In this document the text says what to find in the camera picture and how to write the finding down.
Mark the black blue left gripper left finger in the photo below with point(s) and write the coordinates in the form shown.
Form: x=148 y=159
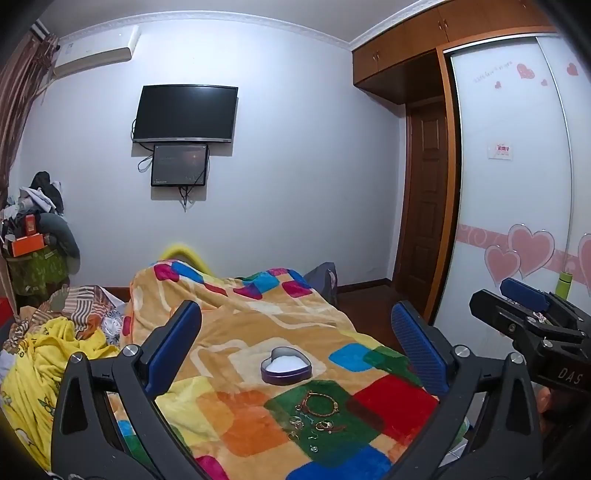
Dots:
x=86 y=441

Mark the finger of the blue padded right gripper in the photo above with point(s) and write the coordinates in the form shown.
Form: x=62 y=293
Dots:
x=525 y=295

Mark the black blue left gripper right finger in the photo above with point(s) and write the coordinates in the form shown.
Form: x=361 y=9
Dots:
x=506 y=442

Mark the green bottle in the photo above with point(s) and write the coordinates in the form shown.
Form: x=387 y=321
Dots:
x=563 y=285

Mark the yellow cartoon bed sheet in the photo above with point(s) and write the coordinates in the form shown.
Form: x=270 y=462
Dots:
x=30 y=390

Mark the brown wooden door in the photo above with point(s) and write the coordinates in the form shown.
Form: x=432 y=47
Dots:
x=424 y=202

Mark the striped patterned cloth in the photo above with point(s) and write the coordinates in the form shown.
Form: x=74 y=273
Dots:
x=88 y=307

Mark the white heart-decorated wardrobe door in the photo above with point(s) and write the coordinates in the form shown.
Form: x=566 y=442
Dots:
x=528 y=218

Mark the pile of clothes and boxes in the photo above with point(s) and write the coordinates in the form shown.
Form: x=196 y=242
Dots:
x=38 y=208

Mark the colourful patchwork fleece blanket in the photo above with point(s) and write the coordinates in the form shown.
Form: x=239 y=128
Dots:
x=354 y=418

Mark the orange box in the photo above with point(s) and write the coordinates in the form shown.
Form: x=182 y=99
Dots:
x=27 y=245

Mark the grey bag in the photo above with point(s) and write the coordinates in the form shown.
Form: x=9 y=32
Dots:
x=324 y=279

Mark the yellow pillow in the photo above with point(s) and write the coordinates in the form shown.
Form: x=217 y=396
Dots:
x=180 y=251

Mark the purple heart-shaped tin box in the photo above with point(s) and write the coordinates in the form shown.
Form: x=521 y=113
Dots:
x=285 y=366

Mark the wooden overhead cabinet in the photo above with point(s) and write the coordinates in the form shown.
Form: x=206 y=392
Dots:
x=401 y=65

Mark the brown striped curtain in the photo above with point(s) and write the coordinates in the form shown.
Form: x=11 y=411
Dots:
x=21 y=79

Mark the red white wall label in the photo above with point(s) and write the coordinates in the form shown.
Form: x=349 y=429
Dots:
x=500 y=151

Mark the small black wall monitor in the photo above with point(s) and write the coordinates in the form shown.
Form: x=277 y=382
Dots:
x=179 y=165

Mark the large black wall television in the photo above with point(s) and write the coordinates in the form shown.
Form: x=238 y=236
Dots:
x=186 y=113

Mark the white wall air conditioner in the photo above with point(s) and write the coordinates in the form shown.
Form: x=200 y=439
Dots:
x=96 y=50

